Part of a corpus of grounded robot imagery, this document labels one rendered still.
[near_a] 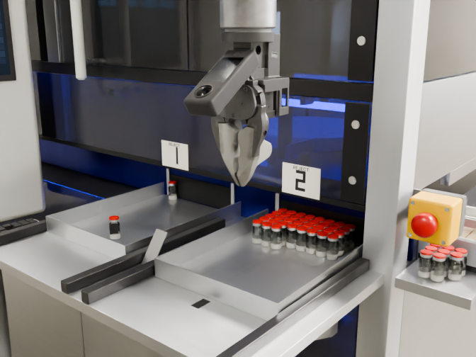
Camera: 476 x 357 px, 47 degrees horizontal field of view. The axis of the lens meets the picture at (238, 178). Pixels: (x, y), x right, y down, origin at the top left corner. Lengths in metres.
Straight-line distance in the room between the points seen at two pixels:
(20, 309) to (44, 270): 1.05
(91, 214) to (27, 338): 0.93
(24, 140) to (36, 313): 0.69
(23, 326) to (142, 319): 1.30
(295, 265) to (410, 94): 0.36
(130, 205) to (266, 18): 0.75
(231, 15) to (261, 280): 0.46
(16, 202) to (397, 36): 1.08
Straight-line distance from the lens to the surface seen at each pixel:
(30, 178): 1.58
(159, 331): 0.82
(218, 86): 0.68
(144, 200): 1.39
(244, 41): 0.72
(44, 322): 1.98
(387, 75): 0.93
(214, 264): 1.01
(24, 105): 1.55
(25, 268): 1.07
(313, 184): 1.03
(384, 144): 0.95
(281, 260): 1.03
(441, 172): 1.15
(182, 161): 1.24
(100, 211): 1.31
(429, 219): 0.91
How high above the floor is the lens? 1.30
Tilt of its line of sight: 16 degrees down
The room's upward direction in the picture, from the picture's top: straight up
